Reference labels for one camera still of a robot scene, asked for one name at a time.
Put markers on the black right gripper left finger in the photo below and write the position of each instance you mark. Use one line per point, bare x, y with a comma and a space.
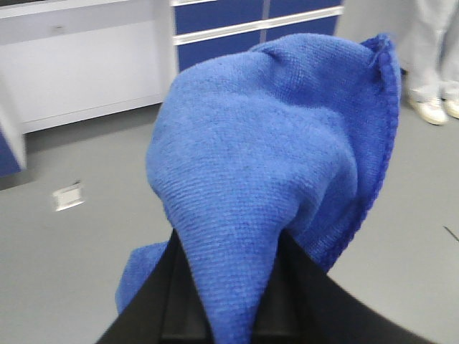
166, 309

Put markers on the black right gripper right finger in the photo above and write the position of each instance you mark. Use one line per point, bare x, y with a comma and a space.
302, 304

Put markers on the blue microfiber cloth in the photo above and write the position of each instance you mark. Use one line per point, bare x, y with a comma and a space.
294, 135

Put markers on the floor outlet plate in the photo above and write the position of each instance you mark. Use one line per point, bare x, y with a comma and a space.
68, 197

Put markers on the white lab bench cabinet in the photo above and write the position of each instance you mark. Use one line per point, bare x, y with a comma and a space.
67, 61

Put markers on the blue drawer cabinet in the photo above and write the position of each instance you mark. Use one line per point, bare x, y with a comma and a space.
209, 29

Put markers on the person legs white shoes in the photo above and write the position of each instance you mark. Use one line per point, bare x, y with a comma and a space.
432, 69

